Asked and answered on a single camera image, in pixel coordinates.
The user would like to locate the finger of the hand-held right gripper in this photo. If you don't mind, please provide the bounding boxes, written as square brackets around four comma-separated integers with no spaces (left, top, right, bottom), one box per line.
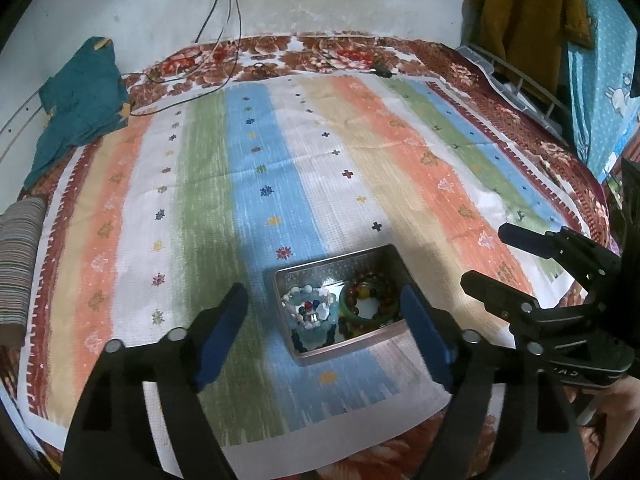
[497,222,623,286]
[460,270,546,358]

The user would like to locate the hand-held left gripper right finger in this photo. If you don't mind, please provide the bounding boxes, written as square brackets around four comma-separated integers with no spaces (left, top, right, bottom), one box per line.
[400,284,591,480]

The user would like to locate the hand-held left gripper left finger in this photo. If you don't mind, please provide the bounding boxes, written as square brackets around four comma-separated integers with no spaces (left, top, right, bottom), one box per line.
[60,282,250,480]

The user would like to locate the yellow and brown bead bracelet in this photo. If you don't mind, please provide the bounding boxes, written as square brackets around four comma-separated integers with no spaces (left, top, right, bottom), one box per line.
[350,285,396,318]

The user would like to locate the pale blue bead bracelet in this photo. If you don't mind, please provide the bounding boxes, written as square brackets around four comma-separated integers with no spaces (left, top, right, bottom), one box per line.
[282,284,342,348]

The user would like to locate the multicolour glass bead bracelet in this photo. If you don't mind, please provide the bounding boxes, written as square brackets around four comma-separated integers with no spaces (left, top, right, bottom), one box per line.
[290,300,361,353]

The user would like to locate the green brown bead bracelets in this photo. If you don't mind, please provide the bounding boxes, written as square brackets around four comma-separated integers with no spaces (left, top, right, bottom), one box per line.
[340,280,401,322]

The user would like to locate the red bead bracelet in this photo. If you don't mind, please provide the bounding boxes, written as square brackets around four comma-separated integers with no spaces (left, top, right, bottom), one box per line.
[350,270,399,311]

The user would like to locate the metal tin box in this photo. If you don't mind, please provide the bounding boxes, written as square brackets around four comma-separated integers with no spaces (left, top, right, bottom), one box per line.
[272,244,416,367]

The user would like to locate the person's right hand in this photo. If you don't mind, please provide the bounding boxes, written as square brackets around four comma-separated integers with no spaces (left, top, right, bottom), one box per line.
[592,375,640,480]

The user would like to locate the black stand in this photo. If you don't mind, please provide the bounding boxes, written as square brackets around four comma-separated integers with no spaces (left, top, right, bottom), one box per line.
[607,157,640,261]

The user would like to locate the striped pastel mat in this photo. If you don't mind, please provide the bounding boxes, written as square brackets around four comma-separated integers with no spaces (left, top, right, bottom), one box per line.
[0,72,601,480]

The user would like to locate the blue dotted curtain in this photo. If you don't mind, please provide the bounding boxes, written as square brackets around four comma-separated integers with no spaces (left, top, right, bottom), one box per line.
[567,0,640,183]

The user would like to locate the grey striped bolster pillow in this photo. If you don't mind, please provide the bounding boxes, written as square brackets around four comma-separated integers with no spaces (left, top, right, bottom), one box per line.
[0,197,47,346]

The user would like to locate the mustard yellow cloth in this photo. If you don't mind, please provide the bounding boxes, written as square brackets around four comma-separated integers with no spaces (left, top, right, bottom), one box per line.
[467,0,596,96]

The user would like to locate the teal cloth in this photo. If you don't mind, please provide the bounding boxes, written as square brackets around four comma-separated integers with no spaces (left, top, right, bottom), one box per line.
[22,36,132,191]

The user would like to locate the white wire rack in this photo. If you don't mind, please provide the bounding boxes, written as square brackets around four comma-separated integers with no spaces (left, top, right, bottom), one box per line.
[455,42,576,136]

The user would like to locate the white cable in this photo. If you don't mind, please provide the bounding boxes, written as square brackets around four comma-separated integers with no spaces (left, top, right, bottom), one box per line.
[190,0,236,76]

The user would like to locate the long black cable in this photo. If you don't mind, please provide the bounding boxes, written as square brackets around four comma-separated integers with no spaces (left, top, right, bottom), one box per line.
[130,0,243,116]

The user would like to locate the short black cable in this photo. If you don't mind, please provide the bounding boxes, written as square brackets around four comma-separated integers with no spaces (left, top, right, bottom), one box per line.
[195,0,223,43]

